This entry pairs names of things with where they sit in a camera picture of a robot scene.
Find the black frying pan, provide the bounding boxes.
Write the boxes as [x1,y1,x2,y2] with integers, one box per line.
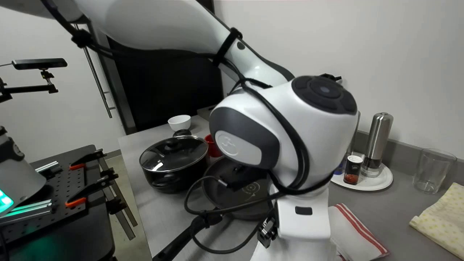
[152,157,277,261]

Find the yellow cloth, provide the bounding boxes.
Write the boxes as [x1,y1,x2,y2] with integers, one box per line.
[409,182,464,260]

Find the red cup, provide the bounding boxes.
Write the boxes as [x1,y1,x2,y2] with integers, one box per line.
[204,134,224,158]

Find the glass pot lid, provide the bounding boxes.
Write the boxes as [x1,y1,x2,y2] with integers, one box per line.
[140,135,209,173]

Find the white bowl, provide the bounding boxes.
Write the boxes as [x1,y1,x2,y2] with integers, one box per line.
[167,115,192,132]

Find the black cooking pot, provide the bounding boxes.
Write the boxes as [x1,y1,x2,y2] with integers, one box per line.
[139,129,210,194]

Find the black cabinet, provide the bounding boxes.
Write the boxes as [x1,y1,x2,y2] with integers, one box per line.
[87,22,224,132]

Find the spice jar with white lid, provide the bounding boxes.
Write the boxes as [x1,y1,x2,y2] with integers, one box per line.
[343,155,364,186]

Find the steel pepper mill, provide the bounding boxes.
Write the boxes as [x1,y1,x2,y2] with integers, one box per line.
[361,112,394,178]

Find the white plate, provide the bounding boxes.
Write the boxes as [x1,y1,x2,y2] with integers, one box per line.
[330,162,394,192]

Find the white towel with red stripes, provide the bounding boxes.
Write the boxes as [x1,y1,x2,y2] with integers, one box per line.
[327,203,390,261]

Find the aluminium profile bar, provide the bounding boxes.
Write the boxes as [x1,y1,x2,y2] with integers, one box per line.
[34,161,61,173]
[0,199,55,227]

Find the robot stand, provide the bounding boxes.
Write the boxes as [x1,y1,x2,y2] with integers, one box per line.
[0,144,117,261]

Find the clear drinking glass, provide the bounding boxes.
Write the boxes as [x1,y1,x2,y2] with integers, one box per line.
[412,148,457,195]

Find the long metal bar handle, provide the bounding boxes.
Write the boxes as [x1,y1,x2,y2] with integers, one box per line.
[74,23,117,119]

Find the black clamp with orange handle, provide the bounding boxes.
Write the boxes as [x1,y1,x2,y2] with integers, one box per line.
[68,149,138,228]
[65,168,137,241]

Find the camera on mount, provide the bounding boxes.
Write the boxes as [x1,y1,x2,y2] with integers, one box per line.
[0,58,68,104]

